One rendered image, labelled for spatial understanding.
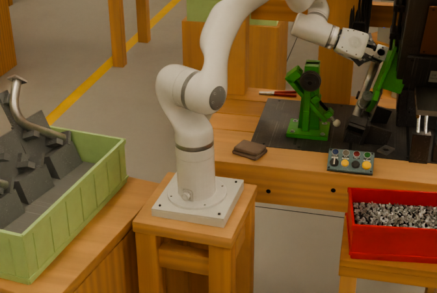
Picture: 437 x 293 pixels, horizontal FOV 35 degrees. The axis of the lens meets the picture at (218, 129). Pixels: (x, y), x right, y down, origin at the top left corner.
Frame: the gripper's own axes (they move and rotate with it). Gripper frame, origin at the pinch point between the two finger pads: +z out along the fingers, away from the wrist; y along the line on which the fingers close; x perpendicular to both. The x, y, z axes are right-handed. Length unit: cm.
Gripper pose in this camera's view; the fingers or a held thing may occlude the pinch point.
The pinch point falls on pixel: (378, 54)
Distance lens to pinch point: 253.2
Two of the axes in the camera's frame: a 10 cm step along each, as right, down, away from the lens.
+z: 9.3, 3.5, -0.2
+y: 3.5, -9.0, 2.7
